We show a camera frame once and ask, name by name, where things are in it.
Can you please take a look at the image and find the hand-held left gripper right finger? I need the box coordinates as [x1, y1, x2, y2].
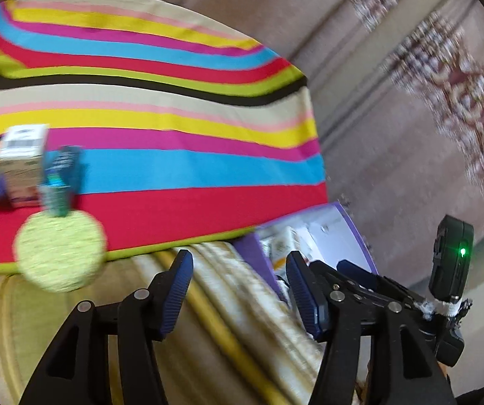
[286, 251, 458, 405]

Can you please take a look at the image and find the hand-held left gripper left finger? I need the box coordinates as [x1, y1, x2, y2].
[20, 250, 195, 405]

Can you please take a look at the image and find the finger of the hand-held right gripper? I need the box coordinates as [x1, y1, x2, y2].
[309, 259, 422, 311]

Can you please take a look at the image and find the purple cardboard box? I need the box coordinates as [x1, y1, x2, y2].
[232, 201, 380, 311]

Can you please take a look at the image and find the cream printed packet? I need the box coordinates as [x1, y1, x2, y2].
[261, 225, 310, 271]

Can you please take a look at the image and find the round green sponge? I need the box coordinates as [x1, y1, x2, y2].
[14, 210, 108, 293]

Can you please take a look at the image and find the multicolour striped blanket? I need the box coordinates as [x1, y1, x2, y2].
[0, 0, 328, 277]

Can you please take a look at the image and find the teal box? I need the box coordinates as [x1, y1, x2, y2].
[39, 145, 84, 217]

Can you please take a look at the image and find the patterned carpet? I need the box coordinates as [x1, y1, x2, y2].
[9, 0, 484, 389]

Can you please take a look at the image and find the white grey carton box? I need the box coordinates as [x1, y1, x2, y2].
[0, 124, 51, 209]

